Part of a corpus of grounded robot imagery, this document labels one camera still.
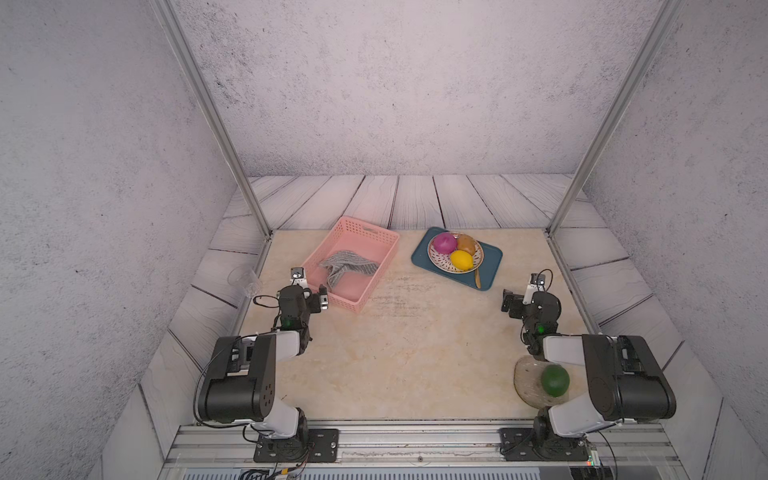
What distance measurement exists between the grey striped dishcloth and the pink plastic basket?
0.01 metres

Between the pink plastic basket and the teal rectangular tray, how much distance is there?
0.09 m

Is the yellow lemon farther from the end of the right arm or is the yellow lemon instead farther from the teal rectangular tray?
the end of the right arm

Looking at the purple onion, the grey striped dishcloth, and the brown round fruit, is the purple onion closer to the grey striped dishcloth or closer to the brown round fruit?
the brown round fruit

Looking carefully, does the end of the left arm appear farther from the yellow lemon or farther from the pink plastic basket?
the yellow lemon

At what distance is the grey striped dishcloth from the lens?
106 centimetres

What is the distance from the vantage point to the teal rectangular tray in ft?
3.50

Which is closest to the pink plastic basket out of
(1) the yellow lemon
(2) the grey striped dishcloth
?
(2) the grey striped dishcloth

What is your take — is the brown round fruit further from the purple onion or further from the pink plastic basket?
the pink plastic basket

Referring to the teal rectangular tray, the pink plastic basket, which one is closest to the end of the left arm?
the pink plastic basket

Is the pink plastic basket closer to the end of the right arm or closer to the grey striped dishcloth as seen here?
the grey striped dishcloth

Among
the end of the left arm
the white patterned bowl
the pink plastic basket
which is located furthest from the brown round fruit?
the end of the left arm

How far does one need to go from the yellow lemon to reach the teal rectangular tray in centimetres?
3

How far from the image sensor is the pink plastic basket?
1.03m

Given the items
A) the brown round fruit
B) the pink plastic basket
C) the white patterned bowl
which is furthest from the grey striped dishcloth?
the brown round fruit
